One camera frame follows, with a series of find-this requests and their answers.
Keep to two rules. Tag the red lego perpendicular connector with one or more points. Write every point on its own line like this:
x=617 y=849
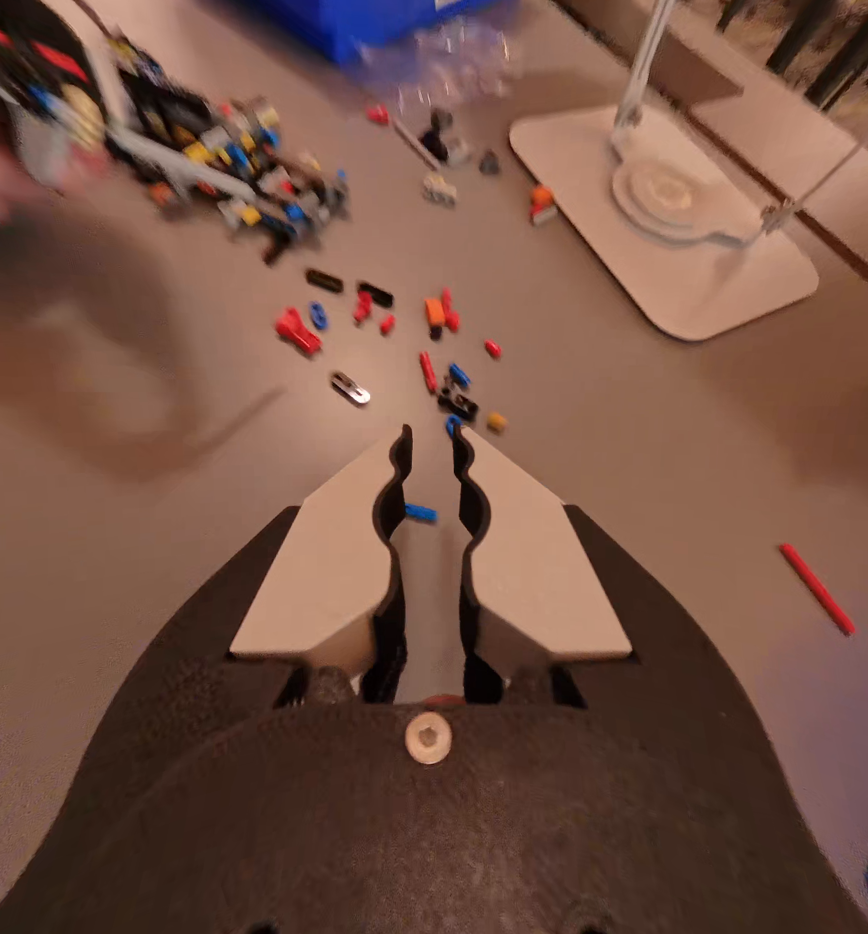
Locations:
x=288 y=322
x=307 y=341

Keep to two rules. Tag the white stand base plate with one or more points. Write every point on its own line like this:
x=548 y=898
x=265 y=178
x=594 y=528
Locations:
x=696 y=292

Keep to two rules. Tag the orange lego connector block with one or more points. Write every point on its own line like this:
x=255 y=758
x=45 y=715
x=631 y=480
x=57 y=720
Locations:
x=434 y=312

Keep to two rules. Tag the blue two-hole lego beam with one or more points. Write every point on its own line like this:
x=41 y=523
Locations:
x=452 y=425
x=318 y=315

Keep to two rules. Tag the long red lego pin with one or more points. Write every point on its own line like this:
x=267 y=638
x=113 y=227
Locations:
x=429 y=372

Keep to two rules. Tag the long thin red lego axle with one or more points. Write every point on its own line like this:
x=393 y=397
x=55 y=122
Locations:
x=817 y=589

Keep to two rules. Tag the yellow lego connector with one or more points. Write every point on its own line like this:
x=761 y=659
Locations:
x=497 y=422

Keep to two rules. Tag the blue storage bin white label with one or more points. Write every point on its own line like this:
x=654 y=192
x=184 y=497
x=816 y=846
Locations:
x=375 y=29

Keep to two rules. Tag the black and grey lego bracket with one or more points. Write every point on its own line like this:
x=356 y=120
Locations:
x=436 y=142

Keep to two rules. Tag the red and grey lego pin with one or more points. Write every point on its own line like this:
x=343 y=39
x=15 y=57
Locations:
x=542 y=214

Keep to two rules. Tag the light grey lego beam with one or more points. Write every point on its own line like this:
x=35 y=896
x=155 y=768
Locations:
x=439 y=190

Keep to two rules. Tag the short grey lego axle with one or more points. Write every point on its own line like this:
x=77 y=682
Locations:
x=408 y=142

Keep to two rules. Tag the dark grey lego connector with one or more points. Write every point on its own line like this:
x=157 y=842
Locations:
x=489 y=162

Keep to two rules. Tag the long blue lego pin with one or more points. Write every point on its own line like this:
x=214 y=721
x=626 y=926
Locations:
x=420 y=513

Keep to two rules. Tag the black lego beam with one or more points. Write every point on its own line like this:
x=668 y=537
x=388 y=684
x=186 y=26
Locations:
x=375 y=293
x=324 y=280
x=350 y=387

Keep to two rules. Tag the short blue lego pin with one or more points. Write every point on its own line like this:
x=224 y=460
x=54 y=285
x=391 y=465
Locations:
x=459 y=375

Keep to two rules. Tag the red lego axle connector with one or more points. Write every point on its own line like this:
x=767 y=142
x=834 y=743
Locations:
x=377 y=114

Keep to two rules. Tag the black lego connector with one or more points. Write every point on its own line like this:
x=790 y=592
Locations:
x=448 y=398
x=466 y=406

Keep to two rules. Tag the large lego technic chassis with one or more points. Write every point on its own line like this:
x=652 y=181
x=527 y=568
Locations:
x=186 y=131

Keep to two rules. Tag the pile of clear plastic bags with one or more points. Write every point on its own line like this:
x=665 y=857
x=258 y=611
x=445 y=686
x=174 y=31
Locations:
x=455 y=66

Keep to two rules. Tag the red lego pin connector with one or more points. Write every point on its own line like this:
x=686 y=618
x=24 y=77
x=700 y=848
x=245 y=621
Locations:
x=363 y=306

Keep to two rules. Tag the small orange lego piece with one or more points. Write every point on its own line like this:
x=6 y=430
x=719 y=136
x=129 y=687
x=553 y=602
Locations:
x=542 y=195

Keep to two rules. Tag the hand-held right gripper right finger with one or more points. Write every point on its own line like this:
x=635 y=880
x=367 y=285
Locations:
x=543 y=584

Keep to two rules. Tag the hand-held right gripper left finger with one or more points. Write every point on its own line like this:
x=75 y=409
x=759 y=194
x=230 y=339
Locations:
x=324 y=576

